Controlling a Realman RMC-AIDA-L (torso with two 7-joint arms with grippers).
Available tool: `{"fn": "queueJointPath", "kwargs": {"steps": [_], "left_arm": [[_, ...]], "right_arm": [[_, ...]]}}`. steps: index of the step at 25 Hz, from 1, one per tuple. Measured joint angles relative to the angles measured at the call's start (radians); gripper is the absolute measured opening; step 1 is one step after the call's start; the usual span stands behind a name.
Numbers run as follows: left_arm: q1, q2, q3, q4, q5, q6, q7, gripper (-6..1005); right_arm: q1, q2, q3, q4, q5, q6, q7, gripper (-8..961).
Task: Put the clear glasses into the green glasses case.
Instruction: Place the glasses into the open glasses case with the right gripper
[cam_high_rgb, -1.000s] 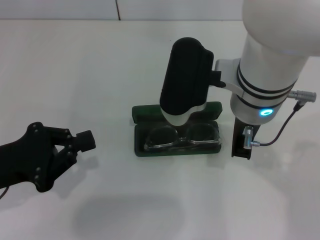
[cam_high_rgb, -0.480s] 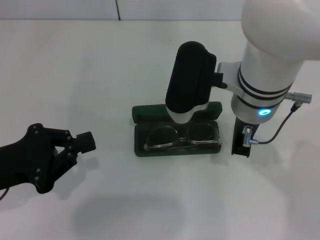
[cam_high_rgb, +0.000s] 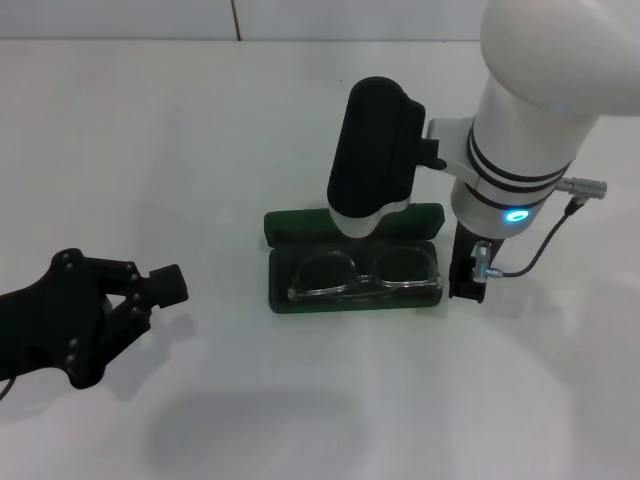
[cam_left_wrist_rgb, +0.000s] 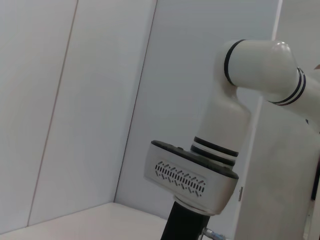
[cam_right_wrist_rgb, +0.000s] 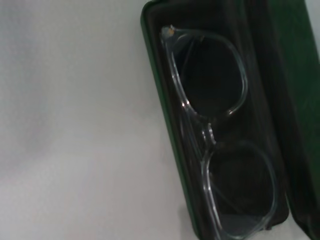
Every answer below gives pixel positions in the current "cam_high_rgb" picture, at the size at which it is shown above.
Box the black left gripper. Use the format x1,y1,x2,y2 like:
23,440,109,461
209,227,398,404
0,247,191,391

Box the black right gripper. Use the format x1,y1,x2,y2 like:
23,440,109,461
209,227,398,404
447,219,507,305

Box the clear plastic glasses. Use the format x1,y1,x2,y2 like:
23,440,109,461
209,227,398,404
286,248,443,302

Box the green glasses case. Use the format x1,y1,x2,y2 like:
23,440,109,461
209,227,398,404
263,202,447,316

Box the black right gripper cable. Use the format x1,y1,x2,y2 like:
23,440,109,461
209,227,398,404
487,189,580,280

